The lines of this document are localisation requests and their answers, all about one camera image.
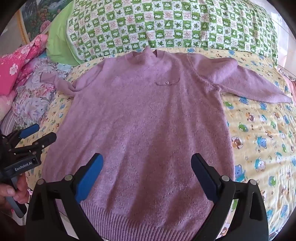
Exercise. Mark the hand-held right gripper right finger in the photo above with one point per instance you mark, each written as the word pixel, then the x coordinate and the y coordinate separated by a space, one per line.
pixel 203 176

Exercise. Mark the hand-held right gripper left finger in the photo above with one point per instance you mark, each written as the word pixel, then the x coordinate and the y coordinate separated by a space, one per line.
pixel 90 178

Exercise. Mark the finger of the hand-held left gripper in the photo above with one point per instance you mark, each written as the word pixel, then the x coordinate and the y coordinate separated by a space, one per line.
pixel 44 141
pixel 29 131

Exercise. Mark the purple knit sweater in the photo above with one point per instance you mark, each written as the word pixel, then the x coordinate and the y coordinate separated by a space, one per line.
pixel 143 115

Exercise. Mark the person's left hand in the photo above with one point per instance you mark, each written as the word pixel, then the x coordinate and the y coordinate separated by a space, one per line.
pixel 22 191

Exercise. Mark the purple striped cloth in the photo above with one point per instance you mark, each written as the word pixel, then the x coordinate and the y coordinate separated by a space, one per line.
pixel 7 121

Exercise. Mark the pale floral blanket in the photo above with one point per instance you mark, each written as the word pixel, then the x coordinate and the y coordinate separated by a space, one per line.
pixel 32 97

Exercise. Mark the pink floral cloth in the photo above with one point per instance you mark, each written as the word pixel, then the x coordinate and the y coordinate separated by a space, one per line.
pixel 16 67

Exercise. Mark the yellow bear printed blanket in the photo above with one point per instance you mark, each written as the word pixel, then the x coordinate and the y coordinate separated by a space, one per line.
pixel 259 139

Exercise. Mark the plain green cloth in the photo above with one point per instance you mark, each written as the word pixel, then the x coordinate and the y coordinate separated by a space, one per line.
pixel 60 39

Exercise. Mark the green checked printed quilt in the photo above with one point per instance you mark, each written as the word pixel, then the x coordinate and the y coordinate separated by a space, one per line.
pixel 185 23

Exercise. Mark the wall poster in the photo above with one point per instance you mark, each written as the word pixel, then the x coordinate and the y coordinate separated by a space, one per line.
pixel 39 14

